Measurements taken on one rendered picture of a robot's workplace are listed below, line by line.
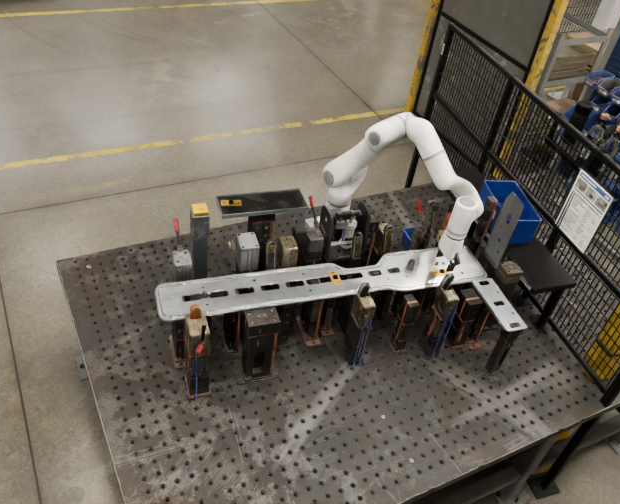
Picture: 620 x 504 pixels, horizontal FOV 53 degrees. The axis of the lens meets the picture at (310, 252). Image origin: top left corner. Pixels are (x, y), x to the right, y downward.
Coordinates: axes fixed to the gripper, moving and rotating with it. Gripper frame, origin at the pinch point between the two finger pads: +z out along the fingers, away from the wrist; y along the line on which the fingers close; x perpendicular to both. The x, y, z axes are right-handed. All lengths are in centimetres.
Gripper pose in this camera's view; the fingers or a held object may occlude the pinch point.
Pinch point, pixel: (444, 262)
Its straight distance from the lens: 262.8
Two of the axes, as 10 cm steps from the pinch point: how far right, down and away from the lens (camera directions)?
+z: -1.3, 7.4, 6.6
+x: 9.5, -1.1, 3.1
